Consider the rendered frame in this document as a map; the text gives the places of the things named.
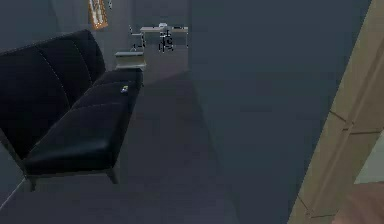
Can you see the pale wooden table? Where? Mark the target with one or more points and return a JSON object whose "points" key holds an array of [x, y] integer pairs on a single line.
{"points": [[166, 29]]}

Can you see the grey low side table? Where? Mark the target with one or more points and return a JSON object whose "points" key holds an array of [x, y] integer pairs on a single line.
{"points": [[130, 60]]}

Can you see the white chair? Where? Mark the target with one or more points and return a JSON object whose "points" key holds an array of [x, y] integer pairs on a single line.
{"points": [[136, 38]]}

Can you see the orange framed wall picture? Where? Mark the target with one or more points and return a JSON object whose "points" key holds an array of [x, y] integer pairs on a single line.
{"points": [[97, 14]]}

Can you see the tan wooden room door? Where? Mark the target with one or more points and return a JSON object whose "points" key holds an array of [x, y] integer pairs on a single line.
{"points": [[346, 126]]}

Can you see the small remote control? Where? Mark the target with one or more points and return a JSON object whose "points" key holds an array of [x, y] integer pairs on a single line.
{"points": [[124, 89]]}

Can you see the black sofa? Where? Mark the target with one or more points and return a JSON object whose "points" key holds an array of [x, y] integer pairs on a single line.
{"points": [[60, 100]]}

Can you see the black chair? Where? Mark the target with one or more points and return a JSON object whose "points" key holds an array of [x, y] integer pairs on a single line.
{"points": [[166, 41]]}

